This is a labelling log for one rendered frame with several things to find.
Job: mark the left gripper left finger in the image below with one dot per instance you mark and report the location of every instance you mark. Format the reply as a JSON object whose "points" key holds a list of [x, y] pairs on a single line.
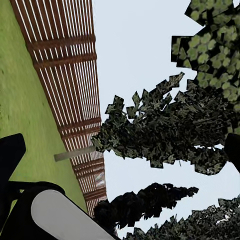
{"points": [[12, 150]]}

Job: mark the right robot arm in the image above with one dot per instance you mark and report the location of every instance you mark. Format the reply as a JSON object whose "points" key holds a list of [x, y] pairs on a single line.
{"points": [[44, 212]]}

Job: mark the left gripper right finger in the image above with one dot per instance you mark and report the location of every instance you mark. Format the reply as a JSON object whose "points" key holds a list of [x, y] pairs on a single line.
{"points": [[232, 149]]}

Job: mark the tree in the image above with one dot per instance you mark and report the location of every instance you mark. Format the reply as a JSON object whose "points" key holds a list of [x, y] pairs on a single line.
{"points": [[129, 208], [187, 129], [201, 215], [228, 211], [214, 52]]}

